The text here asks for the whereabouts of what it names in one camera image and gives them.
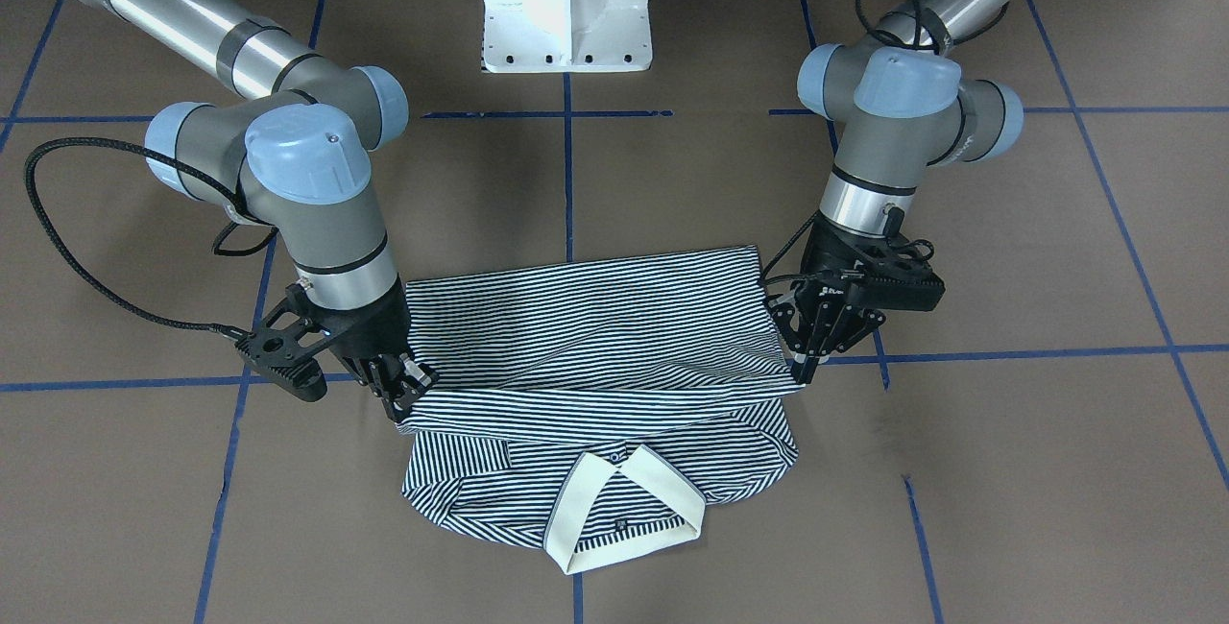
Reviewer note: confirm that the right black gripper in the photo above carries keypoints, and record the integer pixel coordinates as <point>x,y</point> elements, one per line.
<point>377,330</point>

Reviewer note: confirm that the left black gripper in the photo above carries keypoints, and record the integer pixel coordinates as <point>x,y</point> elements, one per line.
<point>824,260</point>

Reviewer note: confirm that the blue white striped polo shirt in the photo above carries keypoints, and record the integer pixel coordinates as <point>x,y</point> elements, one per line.
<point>596,411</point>

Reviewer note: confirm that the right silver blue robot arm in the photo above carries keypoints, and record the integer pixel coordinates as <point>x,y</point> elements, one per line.
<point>293,157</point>

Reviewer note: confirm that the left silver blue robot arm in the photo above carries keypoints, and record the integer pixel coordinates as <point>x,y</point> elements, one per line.
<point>904,107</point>

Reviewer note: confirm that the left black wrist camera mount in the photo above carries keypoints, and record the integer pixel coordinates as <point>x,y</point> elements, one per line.
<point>894,274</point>

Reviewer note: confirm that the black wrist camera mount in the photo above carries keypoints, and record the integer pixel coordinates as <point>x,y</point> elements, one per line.
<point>273,348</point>
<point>894,274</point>

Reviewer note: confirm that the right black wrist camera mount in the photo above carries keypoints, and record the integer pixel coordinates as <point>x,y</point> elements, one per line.
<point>273,348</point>

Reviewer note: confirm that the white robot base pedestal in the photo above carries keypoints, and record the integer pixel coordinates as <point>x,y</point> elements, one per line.
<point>566,36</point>

